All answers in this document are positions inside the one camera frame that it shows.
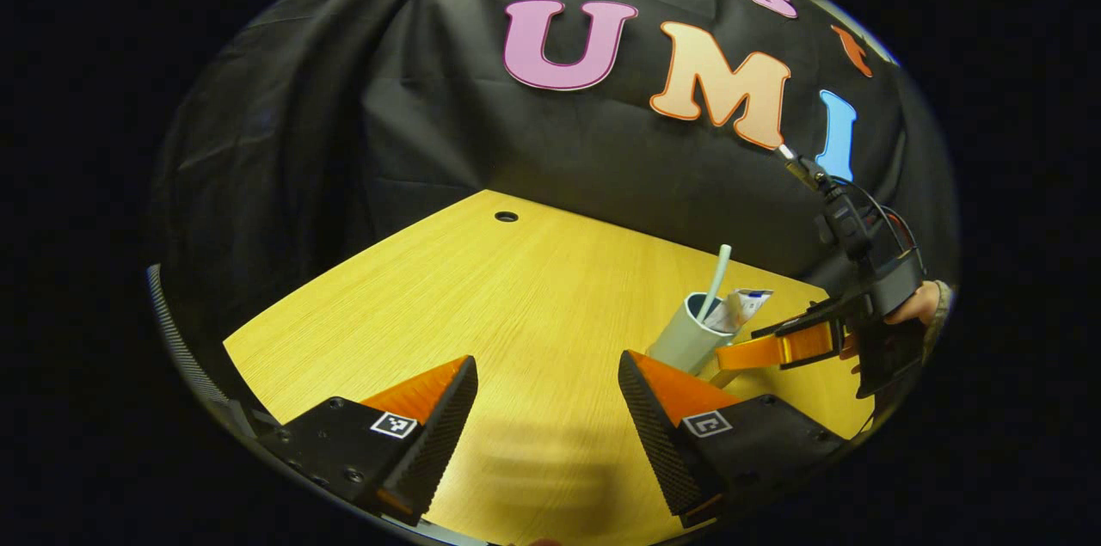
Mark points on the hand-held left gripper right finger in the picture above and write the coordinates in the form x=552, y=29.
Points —
x=658, y=438

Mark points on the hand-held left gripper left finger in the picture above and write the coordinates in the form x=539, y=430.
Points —
x=434, y=438

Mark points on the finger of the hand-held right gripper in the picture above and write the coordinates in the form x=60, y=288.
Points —
x=765, y=352
x=804, y=321

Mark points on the white toothpaste tube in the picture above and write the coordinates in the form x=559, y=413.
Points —
x=735, y=309

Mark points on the pale green toothbrush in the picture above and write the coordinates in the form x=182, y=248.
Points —
x=716, y=279

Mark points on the yellow wooden desktop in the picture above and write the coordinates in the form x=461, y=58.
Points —
x=516, y=314

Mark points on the black backdrop cloth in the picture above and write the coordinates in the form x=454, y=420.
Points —
x=430, y=116

